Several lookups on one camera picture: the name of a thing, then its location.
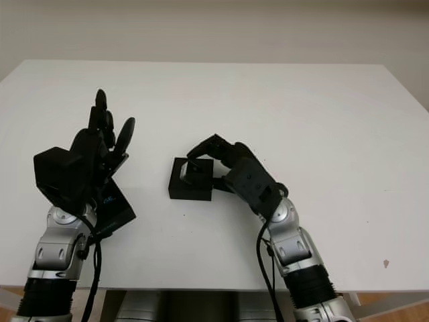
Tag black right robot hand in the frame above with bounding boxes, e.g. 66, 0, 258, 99
186, 133, 259, 195

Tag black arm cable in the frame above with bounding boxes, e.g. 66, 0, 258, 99
256, 221, 286, 322
82, 217, 105, 322

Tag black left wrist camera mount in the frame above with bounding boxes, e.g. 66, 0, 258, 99
33, 146, 90, 211

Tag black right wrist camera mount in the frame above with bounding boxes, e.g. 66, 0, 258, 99
223, 157, 289, 217

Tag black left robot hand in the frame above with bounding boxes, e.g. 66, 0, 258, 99
68, 89, 137, 202

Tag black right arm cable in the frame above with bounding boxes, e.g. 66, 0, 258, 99
256, 221, 286, 322

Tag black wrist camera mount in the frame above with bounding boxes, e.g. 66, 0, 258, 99
223, 157, 289, 217
33, 146, 90, 211

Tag dark grey robot waist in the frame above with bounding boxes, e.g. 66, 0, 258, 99
167, 291, 235, 322

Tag silver robot thigh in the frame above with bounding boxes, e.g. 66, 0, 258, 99
234, 291, 271, 322
115, 291, 168, 322

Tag silver right robot thigh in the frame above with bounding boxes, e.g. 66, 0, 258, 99
234, 291, 271, 322

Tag silver left robot thigh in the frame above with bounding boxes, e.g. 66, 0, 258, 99
115, 291, 168, 322

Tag black foam-lined camera box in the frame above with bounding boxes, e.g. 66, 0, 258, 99
169, 156, 215, 201

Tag small silver depth camera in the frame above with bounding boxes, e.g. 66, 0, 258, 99
180, 162, 204, 185

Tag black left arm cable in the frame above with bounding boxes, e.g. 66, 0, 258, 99
82, 217, 105, 322

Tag black RealSense box lid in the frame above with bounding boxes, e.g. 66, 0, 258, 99
95, 179, 137, 235

